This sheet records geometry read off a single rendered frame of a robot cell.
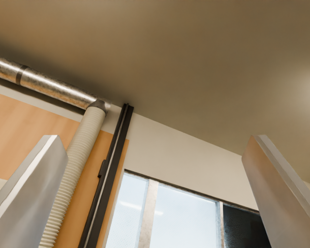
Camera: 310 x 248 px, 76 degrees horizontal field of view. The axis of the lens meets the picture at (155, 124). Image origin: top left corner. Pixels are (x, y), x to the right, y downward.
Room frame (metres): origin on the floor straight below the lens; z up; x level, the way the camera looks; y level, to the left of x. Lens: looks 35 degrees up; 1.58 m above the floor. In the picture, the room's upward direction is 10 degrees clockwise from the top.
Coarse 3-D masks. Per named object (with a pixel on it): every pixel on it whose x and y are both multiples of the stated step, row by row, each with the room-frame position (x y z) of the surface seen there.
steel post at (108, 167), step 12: (132, 108) 1.43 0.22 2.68; (120, 120) 1.40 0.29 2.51; (120, 132) 1.39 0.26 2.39; (120, 144) 1.42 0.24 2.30; (108, 156) 1.40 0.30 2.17; (120, 156) 1.43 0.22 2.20; (108, 168) 1.39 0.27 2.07; (108, 180) 1.42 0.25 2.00; (96, 192) 1.40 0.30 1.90; (108, 192) 1.42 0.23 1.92; (96, 204) 1.39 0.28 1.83; (96, 216) 1.41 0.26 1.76; (84, 228) 1.43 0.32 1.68; (96, 228) 1.42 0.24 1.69; (84, 240) 1.40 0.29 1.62; (96, 240) 1.43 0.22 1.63
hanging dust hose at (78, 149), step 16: (96, 112) 1.25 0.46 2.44; (80, 128) 1.25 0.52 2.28; (96, 128) 1.29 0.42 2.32; (80, 144) 1.24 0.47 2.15; (80, 160) 1.26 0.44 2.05; (64, 176) 1.23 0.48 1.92; (64, 192) 1.25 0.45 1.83; (64, 208) 1.27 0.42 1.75; (48, 224) 1.23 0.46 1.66; (48, 240) 1.25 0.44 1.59
